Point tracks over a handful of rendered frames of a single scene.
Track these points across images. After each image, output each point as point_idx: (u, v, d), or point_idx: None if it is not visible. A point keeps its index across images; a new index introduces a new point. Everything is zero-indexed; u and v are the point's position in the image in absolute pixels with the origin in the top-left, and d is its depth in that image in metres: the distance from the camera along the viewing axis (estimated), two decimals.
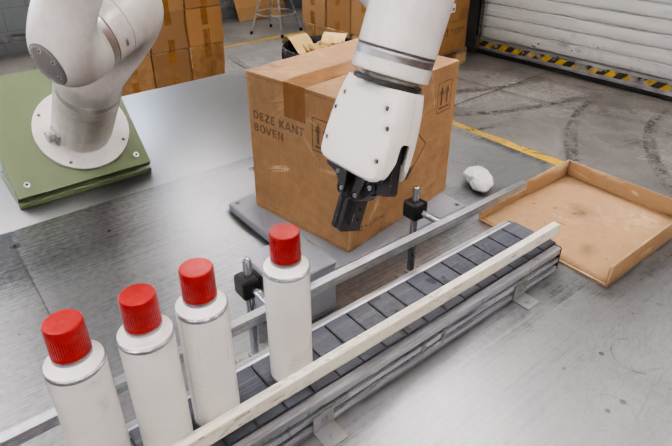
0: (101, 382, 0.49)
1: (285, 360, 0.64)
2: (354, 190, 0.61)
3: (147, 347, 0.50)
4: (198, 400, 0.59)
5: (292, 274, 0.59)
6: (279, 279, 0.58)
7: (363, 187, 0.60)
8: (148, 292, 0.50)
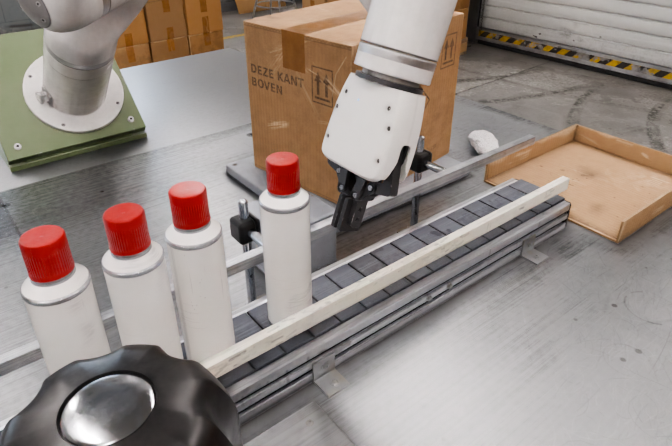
0: (85, 305, 0.45)
1: (283, 302, 0.61)
2: (354, 190, 0.61)
3: (135, 270, 0.46)
4: (191, 338, 0.55)
5: (290, 204, 0.55)
6: (277, 210, 0.55)
7: (363, 187, 0.61)
8: (135, 210, 0.46)
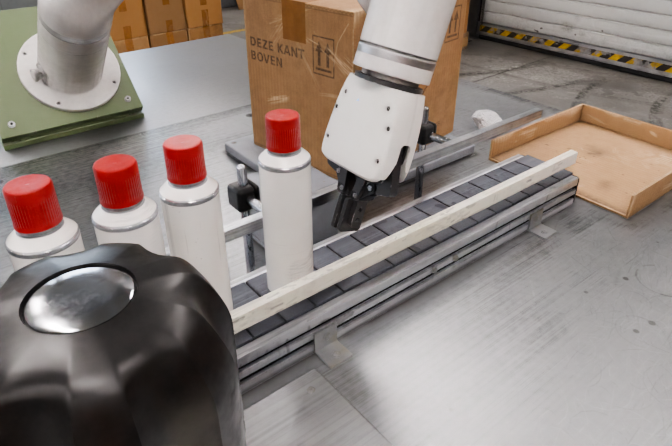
0: None
1: (283, 268, 0.58)
2: (354, 190, 0.61)
3: (126, 224, 0.44)
4: None
5: (290, 163, 0.53)
6: (276, 168, 0.52)
7: (363, 187, 0.61)
8: (127, 160, 0.44)
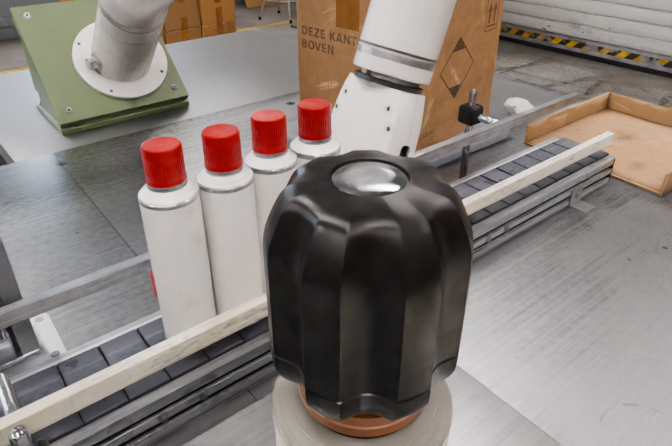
0: (196, 214, 0.48)
1: None
2: None
3: (231, 186, 0.49)
4: (264, 266, 0.57)
5: (323, 150, 0.54)
6: (309, 155, 0.54)
7: None
8: (231, 129, 0.49)
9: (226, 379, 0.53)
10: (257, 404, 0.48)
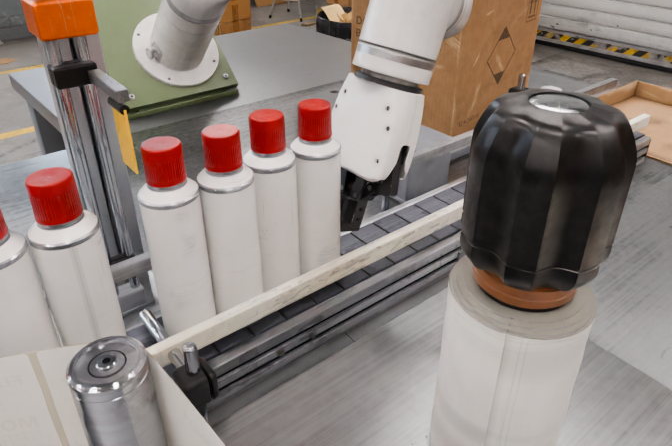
0: (189, 217, 0.48)
1: (313, 254, 0.60)
2: (354, 190, 0.61)
3: (238, 184, 0.49)
4: None
5: (323, 150, 0.54)
6: (310, 156, 0.54)
7: (363, 187, 0.61)
8: (230, 128, 0.49)
9: (330, 321, 0.60)
10: (367, 338, 0.55)
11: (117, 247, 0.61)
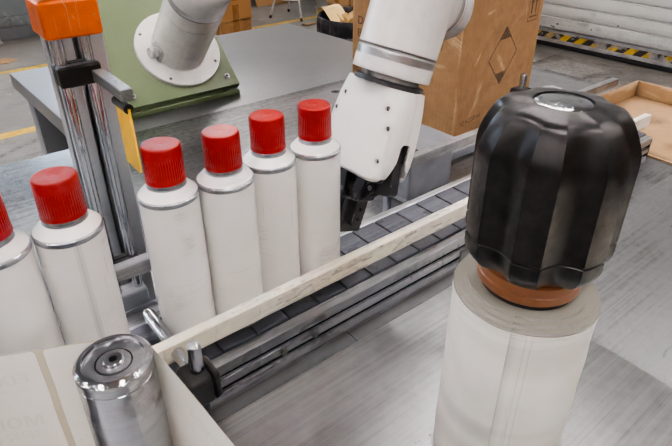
0: (189, 218, 0.48)
1: (314, 254, 0.60)
2: (354, 190, 0.61)
3: (238, 184, 0.49)
4: None
5: (323, 150, 0.54)
6: (310, 156, 0.54)
7: (363, 187, 0.61)
8: (230, 128, 0.49)
9: (333, 320, 0.61)
10: (369, 337, 0.55)
11: (120, 246, 0.62)
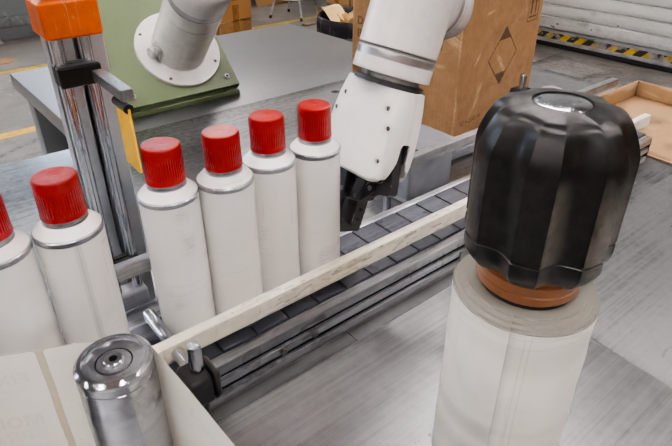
0: (189, 218, 0.48)
1: (313, 254, 0.60)
2: (354, 190, 0.61)
3: (238, 184, 0.49)
4: None
5: (323, 151, 0.54)
6: (310, 156, 0.54)
7: (363, 187, 0.61)
8: (230, 128, 0.49)
9: (332, 320, 0.61)
10: (369, 336, 0.55)
11: (120, 246, 0.62)
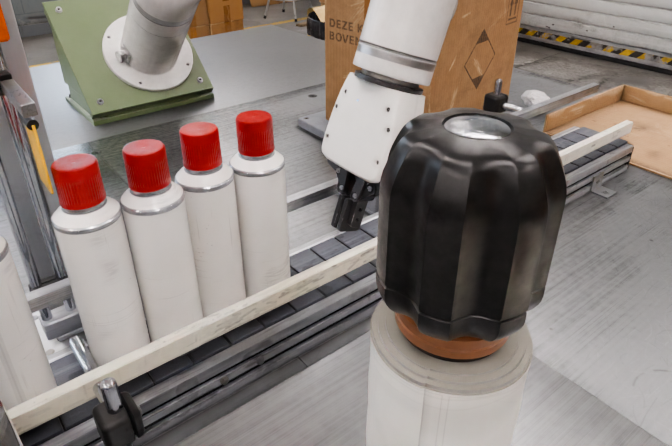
0: (108, 242, 0.44)
1: (259, 276, 0.56)
2: (354, 190, 0.61)
3: (164, 205, 0.45)
4: (198, 287, 0.54)
5: (264, 166, 0.51)
6: (249, 172, 0.50)
7: (363, 187, 0.60)
8: (155, 144, 0.45)
9: (280, 346, 0.57)
10: (314, 366, 0.51)
11: None
